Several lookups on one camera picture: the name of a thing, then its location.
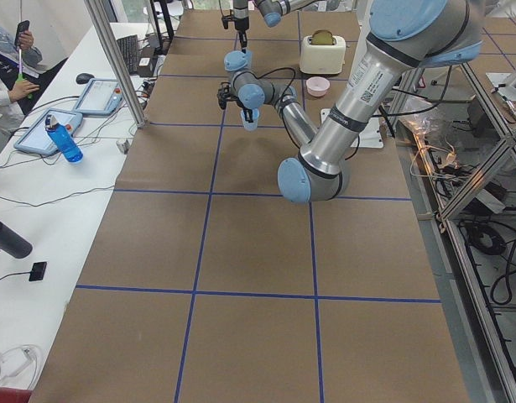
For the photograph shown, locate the black computer mouse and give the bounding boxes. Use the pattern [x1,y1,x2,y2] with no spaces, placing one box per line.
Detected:
[76,73,95,85]

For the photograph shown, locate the far teach pendant tablet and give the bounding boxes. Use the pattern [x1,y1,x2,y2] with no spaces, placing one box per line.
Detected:
[73,78,122,117]

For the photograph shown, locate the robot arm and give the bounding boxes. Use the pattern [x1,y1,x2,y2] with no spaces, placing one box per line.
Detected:
[217,0,486,203]
[222,0,314,53]

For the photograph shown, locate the aluminium side frame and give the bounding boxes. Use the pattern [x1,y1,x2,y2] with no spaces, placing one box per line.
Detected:
[387,24,516,403]

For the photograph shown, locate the blue water bottle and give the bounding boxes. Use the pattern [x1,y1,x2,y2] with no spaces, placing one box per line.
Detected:
[44,114,83,163]

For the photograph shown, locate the aluminium frame post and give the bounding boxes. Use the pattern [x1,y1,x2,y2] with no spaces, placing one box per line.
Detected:
[84,0,146,128]

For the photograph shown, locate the white coiled cable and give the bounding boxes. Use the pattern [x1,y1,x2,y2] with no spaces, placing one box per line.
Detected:
[0,343,43,390]

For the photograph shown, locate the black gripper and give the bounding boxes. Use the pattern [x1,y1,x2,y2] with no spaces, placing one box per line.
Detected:
[216,81,254,123]
[221,9,249,53]

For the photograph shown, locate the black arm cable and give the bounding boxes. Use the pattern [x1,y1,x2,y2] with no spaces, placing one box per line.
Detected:
[255,66,362,163]

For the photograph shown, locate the seated person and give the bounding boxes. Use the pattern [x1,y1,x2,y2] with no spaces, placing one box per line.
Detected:
[0,25,42,152]

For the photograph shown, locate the near teach pendant tablet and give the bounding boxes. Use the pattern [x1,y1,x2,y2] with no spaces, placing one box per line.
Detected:
[13,108,83,156]

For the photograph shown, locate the cream toaster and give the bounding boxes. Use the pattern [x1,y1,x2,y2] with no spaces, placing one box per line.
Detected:
[300,35,347,75]

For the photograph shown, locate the black thermos bottle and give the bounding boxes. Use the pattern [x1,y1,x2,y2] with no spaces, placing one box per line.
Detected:
[0,222,33,259]

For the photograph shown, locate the light blue cup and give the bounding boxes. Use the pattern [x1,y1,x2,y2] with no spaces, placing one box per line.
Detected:
[240,108,260,131]
[242,49,253,69]

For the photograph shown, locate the bread slice in toaster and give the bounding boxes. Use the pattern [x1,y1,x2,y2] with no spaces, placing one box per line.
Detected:
[310,29,335,46]

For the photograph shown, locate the pink bowl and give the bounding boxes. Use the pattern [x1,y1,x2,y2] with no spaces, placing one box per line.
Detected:
[305,76,330,97]

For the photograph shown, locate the small black square pad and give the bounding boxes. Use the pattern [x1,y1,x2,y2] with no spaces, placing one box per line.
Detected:
[29,261,47,282]

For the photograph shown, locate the black keyboard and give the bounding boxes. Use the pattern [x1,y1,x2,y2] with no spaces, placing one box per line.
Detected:
[116,34,139,75]

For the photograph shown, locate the teach pendant tablet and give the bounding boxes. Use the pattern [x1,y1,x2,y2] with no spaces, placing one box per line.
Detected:
[13,108,83,156]
[73,78,122,117]

